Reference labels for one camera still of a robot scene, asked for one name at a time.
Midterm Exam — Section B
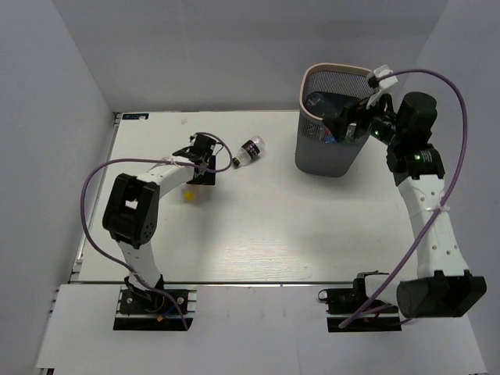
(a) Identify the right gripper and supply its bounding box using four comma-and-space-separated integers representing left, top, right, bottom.
322, 87, 405, 147

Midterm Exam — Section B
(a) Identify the clear bottle blue label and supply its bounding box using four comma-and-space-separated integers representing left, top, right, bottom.
304, 91, 344, 118

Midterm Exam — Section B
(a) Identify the clear bottle black label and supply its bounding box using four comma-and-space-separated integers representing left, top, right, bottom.
232, 136, 266, 168

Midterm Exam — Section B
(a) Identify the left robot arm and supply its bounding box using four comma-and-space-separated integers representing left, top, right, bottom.
102, 134, 216, 312

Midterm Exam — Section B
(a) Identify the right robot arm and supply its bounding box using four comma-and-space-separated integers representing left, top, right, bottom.
323, 92, 487, 327

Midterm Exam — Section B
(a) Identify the grey mesh waste bin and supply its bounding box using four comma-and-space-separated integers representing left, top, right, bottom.
295, 62, 373, 177

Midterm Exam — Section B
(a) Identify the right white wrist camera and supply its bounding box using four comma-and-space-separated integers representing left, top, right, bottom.
366, 65, 398, 109

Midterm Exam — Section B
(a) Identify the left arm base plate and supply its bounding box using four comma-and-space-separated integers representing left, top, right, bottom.
113, 287, 197, 332

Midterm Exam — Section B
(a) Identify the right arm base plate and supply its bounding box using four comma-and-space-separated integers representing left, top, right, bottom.
318, 270, 403, 334

